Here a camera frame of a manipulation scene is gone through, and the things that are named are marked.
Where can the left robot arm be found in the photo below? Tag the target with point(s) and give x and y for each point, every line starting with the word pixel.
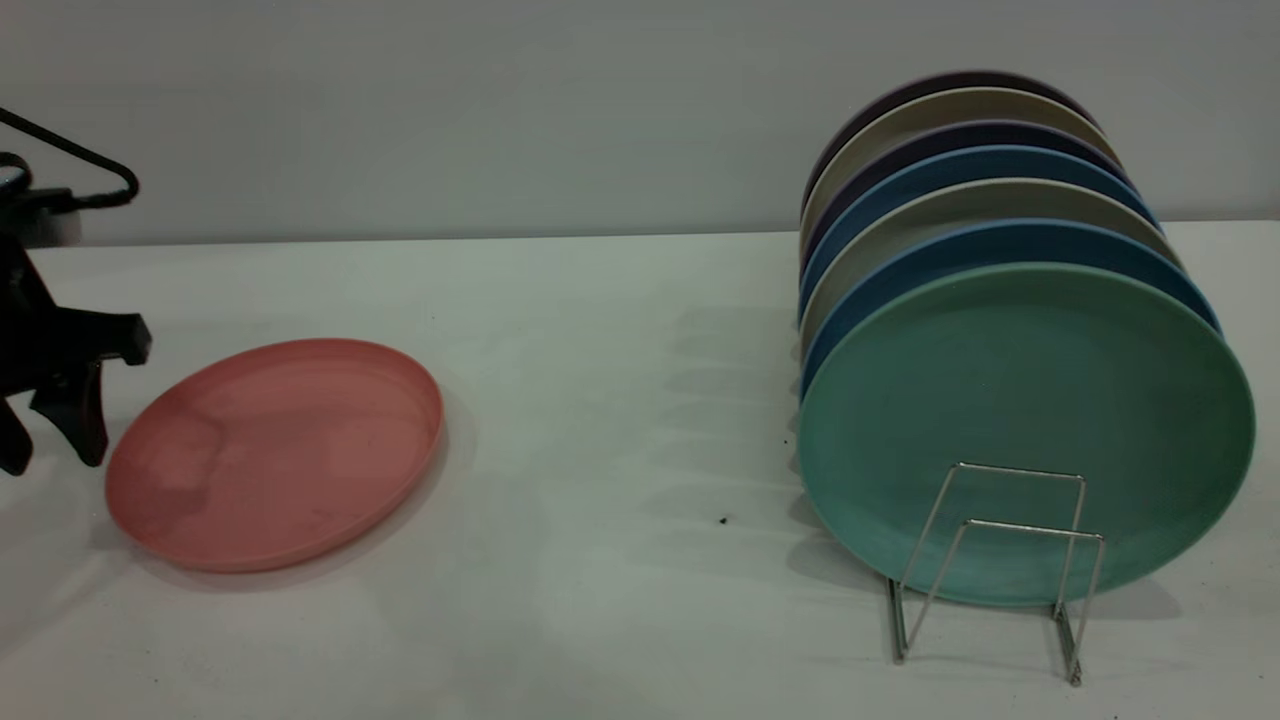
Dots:
pixel 25 215

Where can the dark purple plate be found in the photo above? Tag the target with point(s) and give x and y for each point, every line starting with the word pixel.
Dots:
pixel 950 80

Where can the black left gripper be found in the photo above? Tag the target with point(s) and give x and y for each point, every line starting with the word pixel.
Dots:
pixel 40 345

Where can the pink plate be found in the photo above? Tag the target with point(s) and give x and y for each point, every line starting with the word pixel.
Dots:
pixel 270 450

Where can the beige plate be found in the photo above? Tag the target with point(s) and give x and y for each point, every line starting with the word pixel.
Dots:
pixel 950 105
pixel 990 200

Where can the navy purple plate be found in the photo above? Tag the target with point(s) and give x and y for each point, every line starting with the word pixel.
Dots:
pixel 970 133

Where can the green plate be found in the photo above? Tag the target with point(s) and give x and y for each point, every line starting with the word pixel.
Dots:
pixel 1020 380

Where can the blue plate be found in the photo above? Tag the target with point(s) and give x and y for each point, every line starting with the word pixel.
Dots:
pixel 980 165
pixel 1000 245

